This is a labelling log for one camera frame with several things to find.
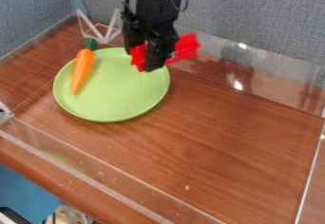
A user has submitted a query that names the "clear acrylic enclosure wall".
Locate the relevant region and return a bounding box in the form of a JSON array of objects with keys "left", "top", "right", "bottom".
[{"left": 0, "top": 16, "right": 325, "bottom": 224}]

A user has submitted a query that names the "red rectangular block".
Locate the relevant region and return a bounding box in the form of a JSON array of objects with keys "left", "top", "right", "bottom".
[{"left": 129, "top": 33, "right": 200, "bottom": 72}]

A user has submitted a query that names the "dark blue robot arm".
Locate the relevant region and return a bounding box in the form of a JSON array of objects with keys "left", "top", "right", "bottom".
[{"left": 120, "top": 0, "right": 188, "bottom": 72}]

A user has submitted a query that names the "orange toy carrot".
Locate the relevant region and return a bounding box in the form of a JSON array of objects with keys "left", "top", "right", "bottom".
[{"left": 71, "top": 38, "right": 97, "bottom": 94}]

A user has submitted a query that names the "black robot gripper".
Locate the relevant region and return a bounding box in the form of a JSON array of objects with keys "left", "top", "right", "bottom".
[{"left": 120, "top": 0, "right": 180, "bottom": 72}]

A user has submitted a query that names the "green round plate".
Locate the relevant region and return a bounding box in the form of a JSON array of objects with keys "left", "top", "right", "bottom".
[{"left": 52, "top": 47, "right": 169, "bottom": 122}]

